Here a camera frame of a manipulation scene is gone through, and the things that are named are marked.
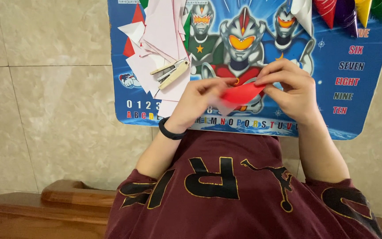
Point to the green paper cone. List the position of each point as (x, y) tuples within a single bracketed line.
[(379, 9)]

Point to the person's left hand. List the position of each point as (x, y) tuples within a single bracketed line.
[(191, 106)]

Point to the red paper triangle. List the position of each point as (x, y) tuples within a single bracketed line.
[(129, 48)]

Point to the red paper sheet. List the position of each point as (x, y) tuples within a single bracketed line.
[(242, 93)]

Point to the blue cartoon lap desk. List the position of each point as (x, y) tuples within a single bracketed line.
[(343, 83)]

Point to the yellow paper cone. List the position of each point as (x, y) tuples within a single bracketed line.
[(364, 11)]

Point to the maroon printed shirt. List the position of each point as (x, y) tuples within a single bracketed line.
[(240, 189)]

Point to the beige folding scissors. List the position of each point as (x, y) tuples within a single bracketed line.
[(174, 74)]

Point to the green paper sheet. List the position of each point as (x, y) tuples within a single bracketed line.
[(187, 31)]

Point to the person's right hand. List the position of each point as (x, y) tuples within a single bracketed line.
[(295, 94)]

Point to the red paper cone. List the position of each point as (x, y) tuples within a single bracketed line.
[(327, 11)]

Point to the pile of pink paper sheets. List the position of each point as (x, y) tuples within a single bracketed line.
[(157, 49)]

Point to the black wristband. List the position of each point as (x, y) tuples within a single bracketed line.
[(171, 131)]

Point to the white paper cone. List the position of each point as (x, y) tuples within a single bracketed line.
[(305, 13)]

